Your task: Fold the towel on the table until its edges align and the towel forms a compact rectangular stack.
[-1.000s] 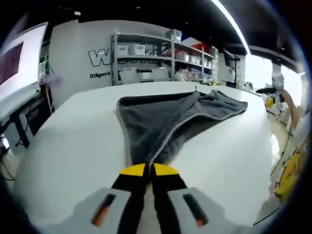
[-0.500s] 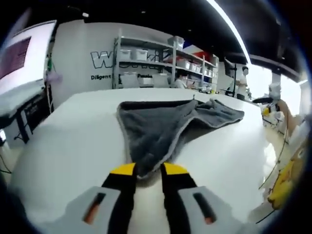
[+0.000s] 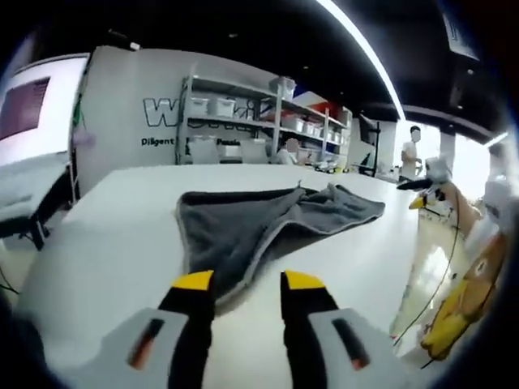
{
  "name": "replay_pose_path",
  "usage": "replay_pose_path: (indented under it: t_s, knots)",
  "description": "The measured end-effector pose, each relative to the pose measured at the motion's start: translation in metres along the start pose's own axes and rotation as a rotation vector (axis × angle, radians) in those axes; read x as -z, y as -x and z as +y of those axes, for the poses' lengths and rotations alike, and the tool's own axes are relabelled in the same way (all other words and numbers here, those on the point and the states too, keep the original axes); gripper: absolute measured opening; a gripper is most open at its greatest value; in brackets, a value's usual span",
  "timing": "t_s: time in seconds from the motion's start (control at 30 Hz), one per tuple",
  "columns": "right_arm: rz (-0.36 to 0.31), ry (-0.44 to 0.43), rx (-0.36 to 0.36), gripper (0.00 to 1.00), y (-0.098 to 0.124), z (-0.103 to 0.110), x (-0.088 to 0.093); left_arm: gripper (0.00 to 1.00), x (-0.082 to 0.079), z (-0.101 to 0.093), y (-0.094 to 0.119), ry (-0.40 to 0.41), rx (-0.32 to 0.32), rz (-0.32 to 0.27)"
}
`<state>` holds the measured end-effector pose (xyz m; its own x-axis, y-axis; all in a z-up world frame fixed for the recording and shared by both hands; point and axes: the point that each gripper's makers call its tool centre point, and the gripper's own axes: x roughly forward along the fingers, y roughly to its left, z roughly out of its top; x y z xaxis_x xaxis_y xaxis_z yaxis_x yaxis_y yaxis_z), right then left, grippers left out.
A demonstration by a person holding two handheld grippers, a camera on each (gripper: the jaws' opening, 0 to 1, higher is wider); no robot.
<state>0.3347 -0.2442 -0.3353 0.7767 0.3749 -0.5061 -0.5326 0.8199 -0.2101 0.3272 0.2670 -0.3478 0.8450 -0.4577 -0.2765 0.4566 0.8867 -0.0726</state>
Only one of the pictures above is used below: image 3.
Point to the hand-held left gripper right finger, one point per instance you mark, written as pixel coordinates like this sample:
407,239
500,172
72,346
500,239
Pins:
312,336

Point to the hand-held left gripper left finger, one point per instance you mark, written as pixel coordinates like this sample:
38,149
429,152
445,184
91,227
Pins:
178,324

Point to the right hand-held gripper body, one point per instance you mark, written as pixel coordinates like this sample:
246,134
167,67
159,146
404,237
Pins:
437,170

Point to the grey towel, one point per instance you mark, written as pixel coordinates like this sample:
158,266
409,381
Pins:
243,227

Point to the white worn device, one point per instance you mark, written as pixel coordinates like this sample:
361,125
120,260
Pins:
496,194

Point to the white shirt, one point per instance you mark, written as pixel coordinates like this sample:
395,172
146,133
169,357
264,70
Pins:
482,235

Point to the white table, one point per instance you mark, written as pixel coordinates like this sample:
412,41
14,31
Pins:
121,227

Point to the long ceiling light strip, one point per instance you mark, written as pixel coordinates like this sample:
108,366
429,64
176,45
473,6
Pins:
371,52

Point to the ceiling vent panel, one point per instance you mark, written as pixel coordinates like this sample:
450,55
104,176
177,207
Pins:
460,34

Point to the metal shelf rack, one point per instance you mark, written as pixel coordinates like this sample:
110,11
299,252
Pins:
277,121

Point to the thin metal stand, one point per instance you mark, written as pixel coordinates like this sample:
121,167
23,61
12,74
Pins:
74,170

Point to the row of white storage bins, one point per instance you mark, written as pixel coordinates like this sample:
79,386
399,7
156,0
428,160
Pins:
225,106

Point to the red blue wall banner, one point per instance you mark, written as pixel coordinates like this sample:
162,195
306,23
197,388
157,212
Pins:
320,103

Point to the black frame side desk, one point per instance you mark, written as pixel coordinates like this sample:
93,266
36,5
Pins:
30,227

